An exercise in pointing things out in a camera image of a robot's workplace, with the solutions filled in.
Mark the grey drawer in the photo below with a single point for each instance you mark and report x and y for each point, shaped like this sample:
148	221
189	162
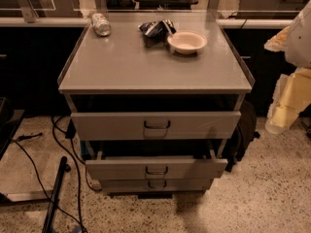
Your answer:
172	166
155	126
160	185

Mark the blue white chip bag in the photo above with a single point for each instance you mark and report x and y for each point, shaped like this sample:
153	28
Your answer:
156	28

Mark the black stand leg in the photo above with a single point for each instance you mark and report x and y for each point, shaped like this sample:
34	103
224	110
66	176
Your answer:
47	228

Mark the grey drawer cabinet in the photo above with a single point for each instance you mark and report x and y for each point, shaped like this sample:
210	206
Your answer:
125	73

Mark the grey top drawer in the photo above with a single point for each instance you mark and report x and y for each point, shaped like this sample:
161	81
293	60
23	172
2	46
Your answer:
155	126

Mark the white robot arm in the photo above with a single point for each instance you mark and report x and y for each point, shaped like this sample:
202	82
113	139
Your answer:
295	40

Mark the silver soda can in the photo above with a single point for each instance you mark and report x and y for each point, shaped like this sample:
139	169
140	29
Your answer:
101	25

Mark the grey bottom drawer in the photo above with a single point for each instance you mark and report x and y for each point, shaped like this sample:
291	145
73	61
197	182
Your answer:
160	185

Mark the white bowl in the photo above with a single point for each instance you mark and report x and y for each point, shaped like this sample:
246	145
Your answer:
187	42

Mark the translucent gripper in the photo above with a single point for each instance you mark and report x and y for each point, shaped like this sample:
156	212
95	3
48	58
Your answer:
299	41

